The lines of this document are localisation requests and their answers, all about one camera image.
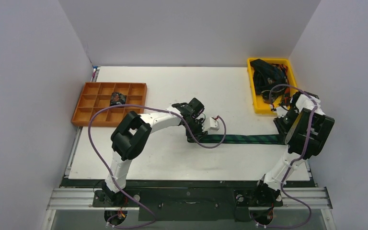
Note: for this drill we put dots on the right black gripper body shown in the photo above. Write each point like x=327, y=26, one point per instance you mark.
x=281, y=121

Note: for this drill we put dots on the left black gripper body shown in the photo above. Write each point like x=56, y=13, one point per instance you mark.
x=196, y=127

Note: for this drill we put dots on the green navy striped tie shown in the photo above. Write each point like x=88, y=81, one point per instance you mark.
x=273, y=139

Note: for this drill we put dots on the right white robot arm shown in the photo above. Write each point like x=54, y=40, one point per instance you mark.
x=304, y=129

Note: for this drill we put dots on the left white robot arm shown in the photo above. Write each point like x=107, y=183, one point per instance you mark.
x=131, y=135

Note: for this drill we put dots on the pile of dark ties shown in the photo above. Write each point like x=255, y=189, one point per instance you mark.
x=267, y=77

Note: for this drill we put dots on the yellow plastic bin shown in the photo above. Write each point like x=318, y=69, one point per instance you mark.
x=258, y=105

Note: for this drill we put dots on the rolled dark tie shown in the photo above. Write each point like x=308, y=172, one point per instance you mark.
x=118, y=99

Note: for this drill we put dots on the orange compartment tray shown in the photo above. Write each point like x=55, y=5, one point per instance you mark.
x=96, y=96

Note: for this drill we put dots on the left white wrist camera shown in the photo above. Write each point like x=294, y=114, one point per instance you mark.
x=210, y=123

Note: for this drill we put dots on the aluminium rail frame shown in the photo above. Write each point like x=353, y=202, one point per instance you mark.
x=82, y=199

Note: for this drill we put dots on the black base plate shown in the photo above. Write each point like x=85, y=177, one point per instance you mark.
x=193, y=201

